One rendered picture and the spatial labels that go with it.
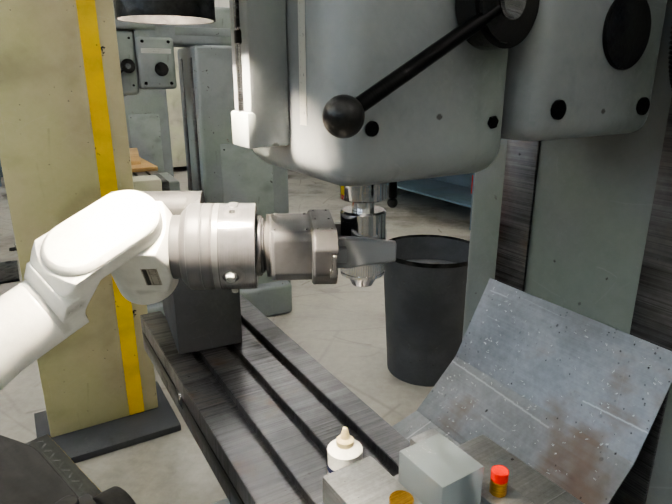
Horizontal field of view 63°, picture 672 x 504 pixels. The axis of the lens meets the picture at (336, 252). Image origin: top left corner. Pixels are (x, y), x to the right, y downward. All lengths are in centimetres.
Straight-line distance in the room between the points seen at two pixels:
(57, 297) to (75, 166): 169
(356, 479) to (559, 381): 39
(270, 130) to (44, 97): 174
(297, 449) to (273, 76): 51
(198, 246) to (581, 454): 57
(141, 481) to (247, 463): 151
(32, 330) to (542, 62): 50
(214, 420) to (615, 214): 63
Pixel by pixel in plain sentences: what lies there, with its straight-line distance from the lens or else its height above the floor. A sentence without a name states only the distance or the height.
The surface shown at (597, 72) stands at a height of 140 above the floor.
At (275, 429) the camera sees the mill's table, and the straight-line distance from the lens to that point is 84.
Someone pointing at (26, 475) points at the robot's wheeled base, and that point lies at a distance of 147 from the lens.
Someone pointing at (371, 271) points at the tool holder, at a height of 121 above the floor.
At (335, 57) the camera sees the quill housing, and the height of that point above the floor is 141.
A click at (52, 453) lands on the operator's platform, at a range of 181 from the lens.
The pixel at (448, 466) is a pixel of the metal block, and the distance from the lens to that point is 55.
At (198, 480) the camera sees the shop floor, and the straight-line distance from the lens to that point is 223.
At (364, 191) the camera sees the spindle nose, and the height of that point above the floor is 129.
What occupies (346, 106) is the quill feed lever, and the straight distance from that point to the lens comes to 38.
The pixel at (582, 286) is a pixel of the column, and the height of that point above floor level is 111.
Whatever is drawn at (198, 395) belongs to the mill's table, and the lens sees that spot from 94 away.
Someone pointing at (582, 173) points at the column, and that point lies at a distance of 84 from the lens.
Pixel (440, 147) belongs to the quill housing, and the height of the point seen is 134.
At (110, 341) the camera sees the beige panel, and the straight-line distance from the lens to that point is 242.
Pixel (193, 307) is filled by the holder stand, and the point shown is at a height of 100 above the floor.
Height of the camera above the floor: 140
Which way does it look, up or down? 18 degrees down
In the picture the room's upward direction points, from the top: straight up
